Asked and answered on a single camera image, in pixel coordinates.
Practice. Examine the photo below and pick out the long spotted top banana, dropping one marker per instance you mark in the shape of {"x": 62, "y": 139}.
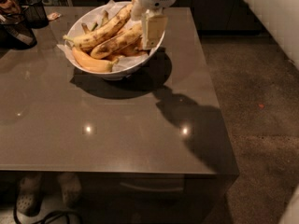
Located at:
{"x": 92, "y": 39}

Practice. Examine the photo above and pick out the white bowl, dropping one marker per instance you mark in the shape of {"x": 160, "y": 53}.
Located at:
{"x": 124, "y": 73}

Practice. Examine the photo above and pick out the small banana at right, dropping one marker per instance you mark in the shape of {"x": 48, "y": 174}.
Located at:
{"x": 134, "y": 49}

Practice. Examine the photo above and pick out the dark mesh tray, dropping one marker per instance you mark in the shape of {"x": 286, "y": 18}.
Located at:
{"x": 19, "y": 33}

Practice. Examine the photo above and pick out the white paper liner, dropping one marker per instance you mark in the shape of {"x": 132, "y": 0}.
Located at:
{"x": 93, "y": 16}

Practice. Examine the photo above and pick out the green-stemmed back banana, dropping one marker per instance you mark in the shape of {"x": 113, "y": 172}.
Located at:
{"x": 95, "y": 25}

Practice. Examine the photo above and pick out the perforated clog shoe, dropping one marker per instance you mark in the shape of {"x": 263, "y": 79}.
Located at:
{"x": 70, "y": 187}
{"x": 28, "y": 197}

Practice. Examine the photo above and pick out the right perforated clog shoe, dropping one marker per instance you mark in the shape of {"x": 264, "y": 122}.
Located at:
{"x": 70, "y": 187}

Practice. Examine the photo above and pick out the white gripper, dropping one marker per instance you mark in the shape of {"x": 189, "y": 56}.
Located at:
{"x": 153, "y": 24}

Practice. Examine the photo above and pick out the black mesh pen cup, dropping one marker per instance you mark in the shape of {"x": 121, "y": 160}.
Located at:
{"x": 34, "y": 13}

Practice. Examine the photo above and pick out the small wrapper on table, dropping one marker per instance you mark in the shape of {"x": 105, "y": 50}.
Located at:
{"x": 53, "y": 16}

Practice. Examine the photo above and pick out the yellow front banana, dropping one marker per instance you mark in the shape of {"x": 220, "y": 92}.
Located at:
{"x": 91, "y": 64}

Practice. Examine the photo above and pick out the left perforated clog shoe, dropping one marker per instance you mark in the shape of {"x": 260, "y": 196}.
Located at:
{"x": 28, "y": 197}

